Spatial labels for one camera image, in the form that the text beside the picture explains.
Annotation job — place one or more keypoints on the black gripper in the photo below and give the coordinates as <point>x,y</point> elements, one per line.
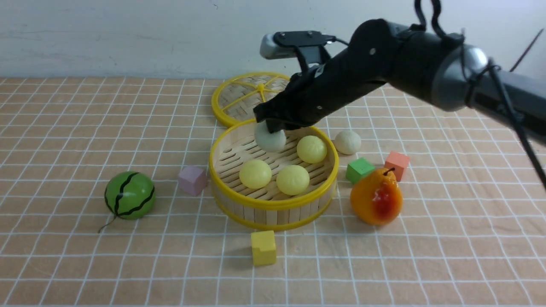
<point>322,90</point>

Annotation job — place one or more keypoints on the white bun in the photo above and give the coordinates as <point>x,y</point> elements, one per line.
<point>267,141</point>
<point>347,142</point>

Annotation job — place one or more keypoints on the yellow bun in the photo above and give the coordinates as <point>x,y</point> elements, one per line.
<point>311,149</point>
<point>255,174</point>
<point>293,180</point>

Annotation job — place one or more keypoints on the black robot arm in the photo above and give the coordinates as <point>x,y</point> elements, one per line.
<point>420,64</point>

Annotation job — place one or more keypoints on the yellow bamboo steamer lid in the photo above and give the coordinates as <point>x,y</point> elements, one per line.
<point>234,100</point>

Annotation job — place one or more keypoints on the yellow bamboo steamer tray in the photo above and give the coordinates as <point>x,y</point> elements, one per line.
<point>267,208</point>

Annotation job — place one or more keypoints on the green cube block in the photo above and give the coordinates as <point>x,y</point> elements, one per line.
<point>358,169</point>

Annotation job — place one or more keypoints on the pink cube block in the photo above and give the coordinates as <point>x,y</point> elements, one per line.
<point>192,180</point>

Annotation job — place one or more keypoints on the orange toy pear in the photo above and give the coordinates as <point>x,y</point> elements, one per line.
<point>377,199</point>

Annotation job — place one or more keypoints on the yellow cube block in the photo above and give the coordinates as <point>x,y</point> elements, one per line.
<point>263,245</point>

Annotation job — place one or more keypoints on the orange cube block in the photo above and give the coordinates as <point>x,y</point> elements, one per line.
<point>399,162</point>

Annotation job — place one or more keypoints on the green toy watermelon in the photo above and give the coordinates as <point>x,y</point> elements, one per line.
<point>129,195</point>

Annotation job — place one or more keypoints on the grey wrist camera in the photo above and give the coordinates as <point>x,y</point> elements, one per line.
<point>307,46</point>

